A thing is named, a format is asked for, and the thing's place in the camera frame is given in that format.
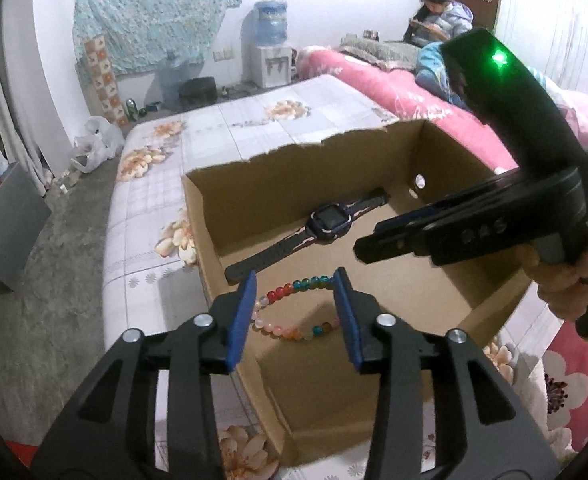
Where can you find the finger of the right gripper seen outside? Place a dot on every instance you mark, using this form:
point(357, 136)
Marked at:
point(396, 237)

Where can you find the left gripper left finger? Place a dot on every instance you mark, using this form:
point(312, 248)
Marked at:
point(145, 411)

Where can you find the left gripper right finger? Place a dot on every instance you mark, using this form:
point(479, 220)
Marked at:
point(443, 410)

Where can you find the pink strap digital watch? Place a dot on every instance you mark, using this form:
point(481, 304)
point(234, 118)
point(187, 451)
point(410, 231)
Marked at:
point(324, 225)

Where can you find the right hand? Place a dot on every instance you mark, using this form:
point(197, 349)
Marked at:
point(561, 286)

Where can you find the pink quilt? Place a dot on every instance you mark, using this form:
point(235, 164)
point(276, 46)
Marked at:
point(573, 105)

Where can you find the pink floral bed blanket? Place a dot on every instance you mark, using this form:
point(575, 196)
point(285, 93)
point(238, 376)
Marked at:
point(565, 362)

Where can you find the brown cardboard box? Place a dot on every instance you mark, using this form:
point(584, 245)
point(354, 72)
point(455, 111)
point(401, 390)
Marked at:
point(308, 397)

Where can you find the blue patterned quilt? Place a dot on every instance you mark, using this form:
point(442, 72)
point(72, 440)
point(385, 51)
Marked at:
point(431, 75)

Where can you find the seated person in background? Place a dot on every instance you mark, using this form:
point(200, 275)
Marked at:
point(438, 21)

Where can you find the grey storage box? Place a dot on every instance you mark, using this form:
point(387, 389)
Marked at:
point(23, 215)

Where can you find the blue water dispenser bottle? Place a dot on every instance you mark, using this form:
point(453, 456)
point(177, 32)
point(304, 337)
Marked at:
point(270, 23)

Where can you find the black stool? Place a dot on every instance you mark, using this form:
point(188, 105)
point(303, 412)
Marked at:
point(198, 92)

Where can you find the white plastic bag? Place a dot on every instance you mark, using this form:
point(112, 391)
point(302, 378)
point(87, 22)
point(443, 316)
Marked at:
point(98, 142)

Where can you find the teal floral hanging cloth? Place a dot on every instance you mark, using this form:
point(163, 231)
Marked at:
point(140, 33)

